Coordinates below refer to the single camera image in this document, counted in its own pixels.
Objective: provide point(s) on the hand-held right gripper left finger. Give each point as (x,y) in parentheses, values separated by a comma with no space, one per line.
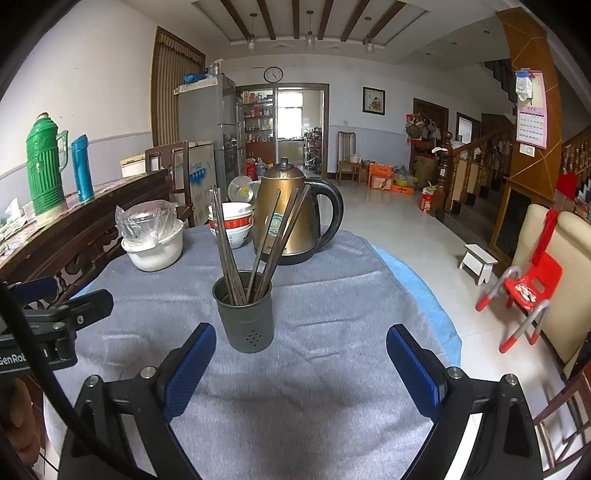
(189,369)

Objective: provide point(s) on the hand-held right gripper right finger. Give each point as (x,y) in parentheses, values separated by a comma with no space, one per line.
(413,369)

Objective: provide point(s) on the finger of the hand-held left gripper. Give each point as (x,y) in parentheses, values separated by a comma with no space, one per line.
(90,307)
(32,290)

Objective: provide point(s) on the grey perforated utensil holder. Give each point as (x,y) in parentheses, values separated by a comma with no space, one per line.
(244,323)

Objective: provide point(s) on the dark metal chopstick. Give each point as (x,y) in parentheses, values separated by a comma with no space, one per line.
(279,230)
(226,249)
(291,221)
(265,240)
(233,249)
(229,249)
(275,233)
(221,247)

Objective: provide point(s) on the person's left hand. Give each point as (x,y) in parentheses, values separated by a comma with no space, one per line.
(21,424)

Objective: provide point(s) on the light blue cloth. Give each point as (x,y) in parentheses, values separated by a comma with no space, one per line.
(429,304)

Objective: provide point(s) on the white plastic basin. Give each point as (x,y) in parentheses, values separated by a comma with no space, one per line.
(152,254)

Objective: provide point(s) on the clear plastic bag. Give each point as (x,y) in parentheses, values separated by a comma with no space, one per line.
(143,219)

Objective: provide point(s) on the grey tablecloth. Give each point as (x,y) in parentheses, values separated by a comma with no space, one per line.
(300,392)

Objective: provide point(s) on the green thermos jug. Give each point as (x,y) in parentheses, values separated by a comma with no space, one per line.
(45,170)

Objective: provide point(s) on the small white stool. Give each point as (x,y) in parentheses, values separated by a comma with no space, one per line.
(478,263)

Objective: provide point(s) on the blue thermos bottle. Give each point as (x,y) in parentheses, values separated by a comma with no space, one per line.
(83,170)

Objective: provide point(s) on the white bowl red emblem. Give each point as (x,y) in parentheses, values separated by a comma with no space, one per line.
(240,239)

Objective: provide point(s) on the red plastic child chair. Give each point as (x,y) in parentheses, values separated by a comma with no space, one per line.
(535,281)

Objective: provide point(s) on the brown wooden chair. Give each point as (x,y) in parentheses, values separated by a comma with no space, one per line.
(568,406)

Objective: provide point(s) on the white bowl red band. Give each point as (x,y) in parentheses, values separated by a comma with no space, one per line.
(238,214)

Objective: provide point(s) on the dark wooden chair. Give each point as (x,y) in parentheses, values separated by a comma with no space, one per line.
(166,161)

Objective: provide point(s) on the white box blue print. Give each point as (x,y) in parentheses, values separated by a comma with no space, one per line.
(201,180)

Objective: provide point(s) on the red snack box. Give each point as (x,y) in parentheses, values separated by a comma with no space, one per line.
(427,198)

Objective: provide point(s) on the gold electric kettle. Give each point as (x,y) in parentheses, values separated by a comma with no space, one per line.
(263,207)

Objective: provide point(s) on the cream chair back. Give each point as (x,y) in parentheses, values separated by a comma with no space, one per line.
(572,277)

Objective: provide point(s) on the red tassel ornament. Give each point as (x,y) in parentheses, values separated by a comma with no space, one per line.
(545,235)

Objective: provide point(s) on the orange cardboard boxes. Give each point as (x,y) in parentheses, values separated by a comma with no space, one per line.
(390,177)

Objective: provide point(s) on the wooden stair railing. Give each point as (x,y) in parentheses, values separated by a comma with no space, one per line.
(475,170)

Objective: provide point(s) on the grey refrigerator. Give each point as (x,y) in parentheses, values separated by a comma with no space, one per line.
(207,129)

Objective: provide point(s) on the wooden pillar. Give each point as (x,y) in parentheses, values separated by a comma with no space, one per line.
(531,184)

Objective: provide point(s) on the wooden dining chair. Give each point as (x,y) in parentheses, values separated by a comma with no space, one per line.
(347,157)

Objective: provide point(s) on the brown wooden slat panel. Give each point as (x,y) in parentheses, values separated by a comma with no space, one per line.
(173,87)

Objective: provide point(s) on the shelf with bottles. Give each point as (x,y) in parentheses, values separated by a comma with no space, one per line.
(258,124)

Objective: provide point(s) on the framed flower picture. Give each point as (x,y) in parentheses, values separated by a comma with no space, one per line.
(374,100)

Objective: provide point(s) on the pendant ceiling lamp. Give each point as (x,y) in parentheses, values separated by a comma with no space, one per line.
(369,41)
(310,39)
(251,39)

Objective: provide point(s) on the white wall switch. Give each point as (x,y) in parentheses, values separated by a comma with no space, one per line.
(527,150)

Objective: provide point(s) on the pink wall calendar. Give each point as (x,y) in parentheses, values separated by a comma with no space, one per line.
(531,120)

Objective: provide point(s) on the round wall clock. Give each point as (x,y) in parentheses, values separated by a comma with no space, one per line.
(273,74)

